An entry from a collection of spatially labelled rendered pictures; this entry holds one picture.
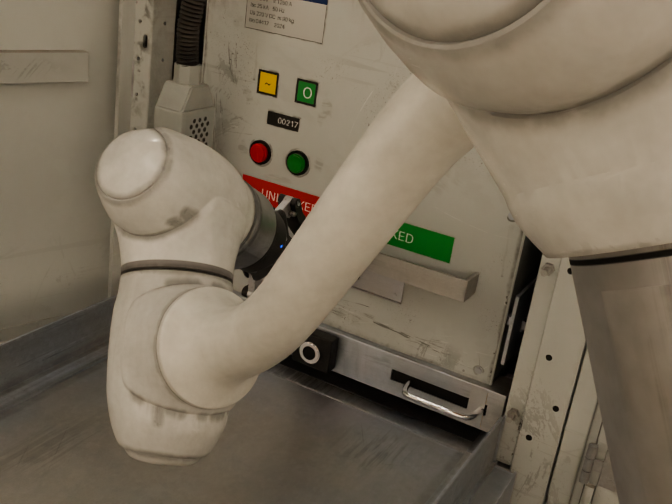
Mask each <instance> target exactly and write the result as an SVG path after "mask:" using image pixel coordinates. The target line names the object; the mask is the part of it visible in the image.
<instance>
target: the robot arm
mask: <svg viewBox="0 0 672 504"><path fill-rule="evenodd" d="M358 1H359V3H360V5H361V6H362V8H363V10H364V11H365V13H366V15H367V16H368V18H369V19H370V21H371V22H372V24H373V25H374V27H375V28H376V30H377V31H378V32H379V34H380V35H381V37H382V38H383V40H384V41H385V42H386V44H387V45H388V46H389V47H390V49H391V50H392V51H393V52H394V53H395V54H396V55H397V56H398V58H399V59H400V60H401V61H402V62H403V63H404V65H405V66H406V67H407V68H408V69H409V71H410V72H412V73H413V74H412V75H411V76H410V77H409V78H408V79H407V80H406V81H405V82H404V83H403V84H402V85H401V86H400V88H399V89H398V90H397V91H396V92H395V93H394V94H393V96H392V97H391V98H390V99H389V100H388V102H387V103H386V104H385V105H384V107H383V108H382V109H381V111H380V112H379V113H378V114H377V116H376V117H375V118H374V120H373V121H372V122H371V124H370V125H369V126H368V128H367V129H366V131H365V132H364V134H363V135H362V136H361V138H360V139H359V141H358V142H357V144H356V145H355V147H354V148H353V149H352V151H351V152H350V154H349V155H348V157H347V158H346V160H345V161H344V163H343V164H342V166H341V167H340V168H339V170H338V171H337V173H336V174H335V176H334V177H333V179H332V180H331V182H330V183H329V185H328V186H327V188H326V189H325V191H324V192H323V194H322V195H321V197H320V198H319V199H318V201H317V202H316V204H315V205H314V207H313V208H312V210H311V211H310V213H309V214H308V216H307V217H305V215H304V213H303V212H302V206H301V201H300V199H298V198H295V197H292V196H288V195H285V194H280V195H279V197H278V206H277V207H276V208H275V207H273V206H272V204H271V203H270V201H269V200H268V199H267V198H266V197H265V196H264V195H263V194H262V193H260V192H259V191H258V190H256V189H255V188H253V187H252V186H251V185H250V184H249V183H248V182H246V181H245V180H243V178H242V177H241V175H240V173H239V172H238V171H237V169H236V168H235V167H234V166H233V165H232V164H231V163H230V162H229V161H227V160H226V159H225V158H224V157H223V156H221V155H220V154H219V153H218V152H216V151H215V150H213V149H212V148H210V147H209V146H207V145H205V144H203V143H202V142H200V141H198V140H196V139H194V138H191V137H189V136H187V135H184V134H182V133H179V132H177V131H174V130H171V129H168V128H164V127H156V128H150V129H139V130H131V131H127V132H124V133H122V134H120V135H118V136H117V137H116V138H114V139H113V140H112V141H111V142H110V143H109V144H108V145H107V146H106V148H105V149H104V151H103V152H102V154H101V156H100V158H99V160H98V162H97V165H96V169H95V185H96V188H97V192H98V195H99V197H100V200H101V202H102V205H103V207H104V209H105V210H106V212H107V214H108V216H109V218H110V219H111V220H112V221H113V222H114V226H115V229H116V233H117V237H118V242H119V248H120V255H121V276H120V282H119V289H118V293H117V298H116V301H115V304H114V308H113V314H112V321H111V328H110V337H109V347H108V361H107V385H106V390H107V404H108V411H109V417H110V422H111V426H112V429H113V432H114V435H115V438H116V440H117V442H118V444H119V445H120V446H121V447H123V448H124V450H125V451H126V452H127V454H128V455H129V456H130V457H132V458H133V459H135V460H138V461H141V462H145V463H151V464H157V465H166V466H189V465H192V464H195V463H197V462H198V461H199V460H200V459H201V458H202V457H205V456H207V455H208V454H209V453H210V452H211V451H212V449H213V448H214V447H215V445H216V444H217V442H218V440H219V439H220V437H221V435H222V433H223V431H224V429H225V427H226V424H227V419H228V414H229V410H231V409H232V408H233V407H234V406H235V405H236V402H237V401H239V400H240V399H242V398H243V397H244V396H245V395H246V394H247V393H248V392H249V391H250V389H251V388H252V387H253V385H254V383H255V382H256V380H257V378H258V375H259V374H260V373H262V372H264V371H266V370H268V369H270V368H272V367H274V366H275V365H277V364H278V363H280V362H281V361H283V360H284V359H285V358H287V357H288V356H289V355H290V354H292V353H293V352H294V351H295V350H296V349H297V348H298V347H299V346H301V345H302V344H303V343H304V342H305V341H306V339H307V338H308V337H309V336H310V335H311V334H312V333H313V332H314V331H315V330H316V329H317V327H318V326H319V325H320V324H321V323H322V322H323V320H324V319H325V318H326V317H327V316H328V315H329V313H330V312H331V311H332V310H333V309H334V307H335V306H336V305H337V304H338V303H339V301H340V300H341V299H342V298H343V296H344V295H345V294H346V293H347V292H348V290H349V289H350V288H351V287H352V285H353V284H354V283H355V282H356V281H357V279H358V278H359V277H360V276H361V275H362V273H363V272H364V271H365V270H366V268H367V267H368V266H369V265H370V264H371V262H372V261H373V260H374V259H375V257H376V256H377V255H378V254H379V253H380V251H381V250H382V249H383V248H384V247H385V245H386V244H387V243H388V242H389V240H390V239H391V238H392V237H393V236H394V234H395V233H396V232H397V231H398V229H399V228H400V227H401V226H402V225H403V223H404V222H405V221H406V220H407V218H408V217H409V216H410V215H411V214H412V212H413V211H414V210H415V209H416V208H417V206H418V205H419V204H420V203H421V201H422V200H423V199H424V198H425V197H426V195H427V194H428V193H429V192H430V191H431V189H432V188H433V187H434V186H435V185H436V184H437V182H438V181H439V180H440V179H441V178H442V177H443V176H444V175H445V174H446V173H447V172H448V171H449V169H450V168H451V167H452V166H453V165H454V164H455V163H456V162H457V161H459V160H460V159H461V158H462V157H463V156H464V155H465V154H466V153H467V152H469V151H470V150H471V149H472V148H474V147H475V149H476V150H477V152H478V154H479V155H480V157H481V159H482V161H483V162H484V164H485V166H486V167H487V169H488V171H489V173H490V174H491V176H492V178H493V179H494V181H495V183H496V185H497V186H498V188H499V190H500V192H501V193H502V195H503V197H504V198H505V201H506V204H507V207H508V209H509V211H510V213H511V215H512V217H513V219H514V221H515V223H516V224H517V225H518V226H519V228H520V229H521V230H522V231H523V232H524V234H525V235H526V236H527V237H528V238H529V239H530V241H531V242H532V243H533V244H534V245H535V246H536V247H537V248H538V249H539V250H540V251H541V252H542V253H543V254H544V255H545V257H546V258H567V257H569V262H570V267H571V271H572V276H573V281H574V286H575V291H576V296H577V301H578V305H579V310H580V315H581V320H582V325H583V330H584V335H585V339H586V344H587V349H588V354H589V359H590V364H591V368H592V373H593V378H594V383H595V388H596V393H597V398H598V402H599V407H600V412H601V417H602V422H603V427H604V432H605V436H606V441H607V446H608V451H609V456H610V461H611V465H612V470H613V475H614V480H615V485H616V490H617V495H618V499H619V504H672V0H358ZM288 227H289V228H290V230H291V231H292V233H293V234H294V236H293V238H291V237H290V236H289V231H288ZM234 269H241V270H242V271H243V274H244V276H245V277H247V278H249V280H248V285H246V286H245V287H244V288H243V289H242V292H241V295H242V296H244V297H246V298H248V299H246V300H245V301H243V300H242V299H241V298H240V297H239V296H237V295H236V294H234V293H233V276H234ZM265 276H266V277H265ZM264 277H265V279H264V280H263V281H262V280H261V279H262V278H264Z"/></svg>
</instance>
